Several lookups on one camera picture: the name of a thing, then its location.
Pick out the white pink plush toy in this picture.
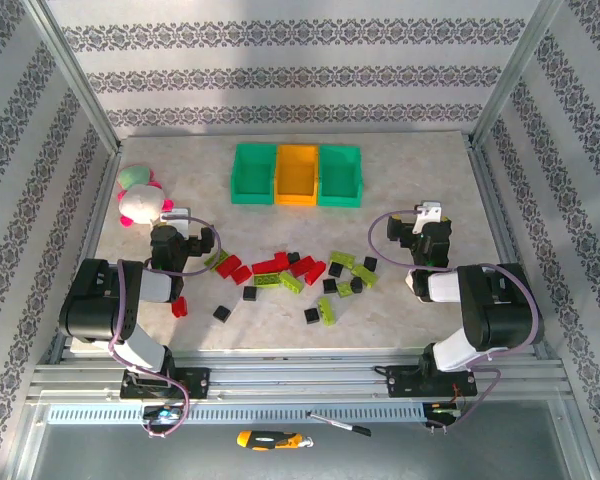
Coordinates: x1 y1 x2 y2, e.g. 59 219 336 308
117 183 175 230

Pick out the green plastic bin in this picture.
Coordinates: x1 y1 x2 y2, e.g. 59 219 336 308
317 143 364 209
229 143 277 206

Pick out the green pink plush toy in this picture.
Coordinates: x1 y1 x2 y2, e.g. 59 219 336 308
116 164 156 191

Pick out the yellow plastic bin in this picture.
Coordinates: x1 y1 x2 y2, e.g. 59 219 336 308
274 143 320 207

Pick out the small circuit board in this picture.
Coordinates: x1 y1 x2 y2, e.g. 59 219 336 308
140 404 185 425
426 401 465 422

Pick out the black marker pen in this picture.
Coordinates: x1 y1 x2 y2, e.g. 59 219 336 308
307 411 373 438

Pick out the orange black utility knife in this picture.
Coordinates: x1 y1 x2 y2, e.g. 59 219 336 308
236 429 315 452

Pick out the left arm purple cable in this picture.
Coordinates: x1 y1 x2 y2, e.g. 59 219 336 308
108 214 224 439

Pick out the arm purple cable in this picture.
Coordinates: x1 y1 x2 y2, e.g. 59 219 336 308
368 212 544 436
108 214 224 439

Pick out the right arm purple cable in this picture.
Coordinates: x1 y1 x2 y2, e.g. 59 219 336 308
368 212 544 436

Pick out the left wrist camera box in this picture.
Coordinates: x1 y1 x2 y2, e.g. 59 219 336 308
158 208 192 236

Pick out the aluminium side rail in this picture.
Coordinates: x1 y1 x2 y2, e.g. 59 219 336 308
465 134 551 364
47 142 124 364

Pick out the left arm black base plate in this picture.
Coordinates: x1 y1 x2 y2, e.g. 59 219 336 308
119 367 211 400

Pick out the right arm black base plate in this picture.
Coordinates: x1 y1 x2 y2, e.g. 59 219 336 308
384 364 479 399

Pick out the aluminium mounting rail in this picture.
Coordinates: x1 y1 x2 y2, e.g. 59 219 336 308
27 349 579 404

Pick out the aluminium upright post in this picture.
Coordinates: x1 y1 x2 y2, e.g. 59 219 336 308
22 0 122 151
468 0 565 149

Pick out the grey slotted cable duct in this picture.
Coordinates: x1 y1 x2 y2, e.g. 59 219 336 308
46 403 427 426

